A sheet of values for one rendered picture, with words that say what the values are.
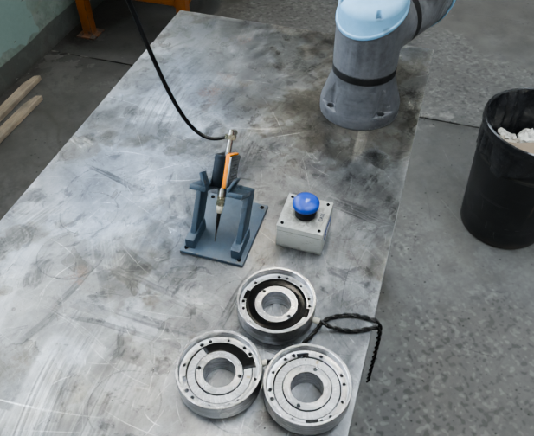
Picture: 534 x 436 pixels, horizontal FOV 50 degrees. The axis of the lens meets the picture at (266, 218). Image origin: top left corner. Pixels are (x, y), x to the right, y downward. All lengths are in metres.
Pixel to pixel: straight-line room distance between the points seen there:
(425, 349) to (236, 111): 0.95
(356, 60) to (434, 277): 1.03
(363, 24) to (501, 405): 1.12
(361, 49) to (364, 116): 0.13
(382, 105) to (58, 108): 1.79
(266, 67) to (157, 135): 0.30
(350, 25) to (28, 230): 0.61
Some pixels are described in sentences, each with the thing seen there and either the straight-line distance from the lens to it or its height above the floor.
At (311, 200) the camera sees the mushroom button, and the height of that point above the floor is 0.87.
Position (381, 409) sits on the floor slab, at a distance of 1.64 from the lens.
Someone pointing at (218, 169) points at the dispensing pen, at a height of 0.92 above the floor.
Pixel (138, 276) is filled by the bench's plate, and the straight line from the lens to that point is 0.86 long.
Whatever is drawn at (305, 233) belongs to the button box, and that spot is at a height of 0.84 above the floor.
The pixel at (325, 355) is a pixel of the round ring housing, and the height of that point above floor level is 0.83.
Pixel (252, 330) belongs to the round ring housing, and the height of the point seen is 0.83.
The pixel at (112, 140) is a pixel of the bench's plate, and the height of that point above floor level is 0.80.
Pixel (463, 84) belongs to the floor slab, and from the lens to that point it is 2.75.
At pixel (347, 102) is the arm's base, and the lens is 1.07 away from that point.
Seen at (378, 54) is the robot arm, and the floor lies 0.95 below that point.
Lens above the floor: 1.47
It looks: 47 degrees down
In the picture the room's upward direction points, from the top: straight up
